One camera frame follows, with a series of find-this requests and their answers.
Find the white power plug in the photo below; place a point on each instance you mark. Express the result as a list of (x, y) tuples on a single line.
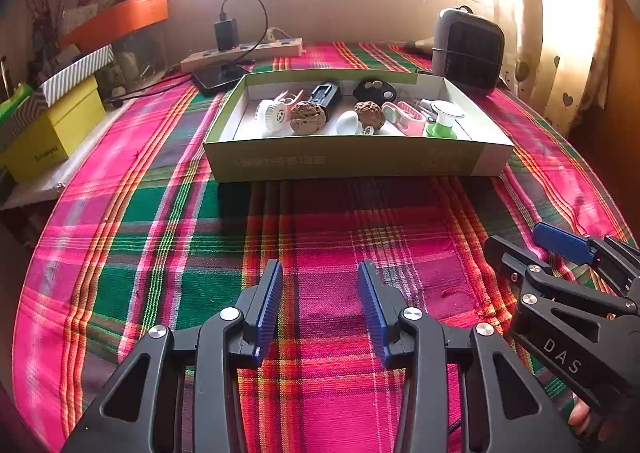
[(272, 36)]

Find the black smartphone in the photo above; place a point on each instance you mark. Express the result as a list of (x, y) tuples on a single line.
[(220, 78)]

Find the clear glass tank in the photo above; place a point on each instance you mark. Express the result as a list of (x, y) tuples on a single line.
[(142, 50)]

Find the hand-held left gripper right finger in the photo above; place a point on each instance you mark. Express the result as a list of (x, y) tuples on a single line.
[(372, 313)]

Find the green white cardboard box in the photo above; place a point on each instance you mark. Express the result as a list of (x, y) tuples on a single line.
[(350, 160)]

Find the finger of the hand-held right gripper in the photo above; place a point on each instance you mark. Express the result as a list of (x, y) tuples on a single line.
[(515, 260), (560, 240)]

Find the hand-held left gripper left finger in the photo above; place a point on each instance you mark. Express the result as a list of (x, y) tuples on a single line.
[(267, 305)]

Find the white power strip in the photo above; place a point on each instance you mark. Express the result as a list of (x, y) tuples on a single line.
[(280, 49)]

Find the black charger adapter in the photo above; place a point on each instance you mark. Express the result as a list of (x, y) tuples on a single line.
[(226, 35)]

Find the cream heart print curtain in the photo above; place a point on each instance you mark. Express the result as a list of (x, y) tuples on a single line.
[(550, 33)]

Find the person's right hand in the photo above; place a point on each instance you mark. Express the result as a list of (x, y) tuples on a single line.
[(580, 414)]

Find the black round key fob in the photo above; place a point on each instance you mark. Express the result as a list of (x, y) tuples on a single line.
[(375, 90)]

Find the white side shelf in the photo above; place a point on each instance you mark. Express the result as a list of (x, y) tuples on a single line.
[(35, 188)]

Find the white grey striped box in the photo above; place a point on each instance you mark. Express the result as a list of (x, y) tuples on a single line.
[(75, 75)]

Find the grey portable heater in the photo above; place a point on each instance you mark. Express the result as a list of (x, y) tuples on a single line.
[(467, 53)]

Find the white round knob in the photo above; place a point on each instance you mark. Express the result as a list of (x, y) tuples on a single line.
[(347, 123)]

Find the pink green plaid tablecloth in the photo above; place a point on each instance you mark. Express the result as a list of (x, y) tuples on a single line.
[(150, 243)]

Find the black rectangular charger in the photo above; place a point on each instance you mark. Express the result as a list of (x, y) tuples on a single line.
[(325, 94)]

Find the yellow cardboard box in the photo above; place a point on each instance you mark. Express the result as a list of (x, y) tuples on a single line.
[(55, 138)]

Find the green tissue packet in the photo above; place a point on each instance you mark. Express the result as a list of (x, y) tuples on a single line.
[(15, 100)]

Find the brown walnut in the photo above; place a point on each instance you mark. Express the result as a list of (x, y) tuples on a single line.
[(308, 118), (370, 117)]

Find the orange tray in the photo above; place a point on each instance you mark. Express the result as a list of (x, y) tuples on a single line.
[(125, 18)]

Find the green white spool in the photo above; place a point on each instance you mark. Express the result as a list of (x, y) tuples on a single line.
[(445, 120)]

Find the beige pointed object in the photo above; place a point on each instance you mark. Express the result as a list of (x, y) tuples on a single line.
[(419, 45)]

